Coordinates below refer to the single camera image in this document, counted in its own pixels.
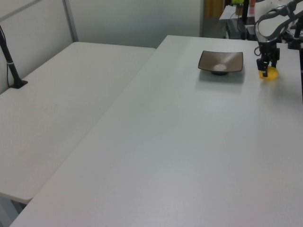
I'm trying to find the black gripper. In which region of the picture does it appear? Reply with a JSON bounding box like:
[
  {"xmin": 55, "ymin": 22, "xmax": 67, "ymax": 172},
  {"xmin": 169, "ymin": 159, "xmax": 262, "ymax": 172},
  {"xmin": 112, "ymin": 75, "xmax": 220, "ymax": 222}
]
[{"xmin": 256, "ymin": 41, "xmax": 281, "ymax": 78}]

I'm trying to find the yellow potato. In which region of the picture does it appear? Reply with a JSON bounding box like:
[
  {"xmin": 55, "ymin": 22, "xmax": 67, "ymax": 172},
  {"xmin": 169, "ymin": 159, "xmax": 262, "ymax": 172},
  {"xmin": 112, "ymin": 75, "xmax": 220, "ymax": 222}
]
[{"xmin": 258, "ymin": 66, "xmax": 280, "ymax": 81}]

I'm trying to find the brown square ceramic plate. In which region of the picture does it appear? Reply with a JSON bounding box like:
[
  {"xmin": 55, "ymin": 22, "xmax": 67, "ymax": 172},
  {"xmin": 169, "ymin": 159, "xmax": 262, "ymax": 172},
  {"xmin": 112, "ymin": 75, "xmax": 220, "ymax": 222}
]
[{"xmin": 197, "ymin": 50, "xmax": 244, "ymax": 76}]

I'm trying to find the black clamp stand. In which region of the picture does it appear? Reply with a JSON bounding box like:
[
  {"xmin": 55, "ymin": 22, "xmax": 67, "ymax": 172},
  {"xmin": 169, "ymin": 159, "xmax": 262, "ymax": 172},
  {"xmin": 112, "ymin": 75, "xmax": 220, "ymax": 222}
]
[{"xmin": 287, "ymin": 22, "xmax": 303, "ymax": 51}]

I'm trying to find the dark equipment box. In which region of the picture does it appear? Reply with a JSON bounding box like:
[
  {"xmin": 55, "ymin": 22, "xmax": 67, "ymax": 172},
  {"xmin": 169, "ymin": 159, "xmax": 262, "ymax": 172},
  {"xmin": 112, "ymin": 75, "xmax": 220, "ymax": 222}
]
[{"xmin": 225, "ymin": 18, "xmax": 248, "ymax": 39}]

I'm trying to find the wooden panel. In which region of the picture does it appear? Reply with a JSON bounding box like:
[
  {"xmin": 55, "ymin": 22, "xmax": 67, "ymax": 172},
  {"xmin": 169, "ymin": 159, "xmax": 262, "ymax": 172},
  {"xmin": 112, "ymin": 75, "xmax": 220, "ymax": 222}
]
[{"xmin": 203, "ymin": 0, "xmax": 224, "ymax": 17}]

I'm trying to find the black vertical post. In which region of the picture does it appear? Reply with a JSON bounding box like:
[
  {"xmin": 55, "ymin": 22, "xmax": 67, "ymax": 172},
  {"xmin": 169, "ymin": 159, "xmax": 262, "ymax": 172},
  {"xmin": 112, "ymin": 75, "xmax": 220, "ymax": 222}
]
[{"xmin": 241, "ymin": 0, "xmax": 250, "ymax": 24}]

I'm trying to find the grey metal partition post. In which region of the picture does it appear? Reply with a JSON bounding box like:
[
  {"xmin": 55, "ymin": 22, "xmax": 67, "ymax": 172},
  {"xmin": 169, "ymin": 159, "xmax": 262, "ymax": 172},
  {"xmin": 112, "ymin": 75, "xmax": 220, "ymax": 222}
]
[{"xmin": 62, "ymin": 0, "xmax": 79, "ymax": 43}]

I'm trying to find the black camera stand pole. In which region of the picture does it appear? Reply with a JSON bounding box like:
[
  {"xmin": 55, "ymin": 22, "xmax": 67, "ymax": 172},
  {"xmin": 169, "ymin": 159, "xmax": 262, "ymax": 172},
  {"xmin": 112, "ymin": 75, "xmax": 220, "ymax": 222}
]
[{"xmin": 0, "ymin": 25, "xmax": 28, "ymax": 89}]

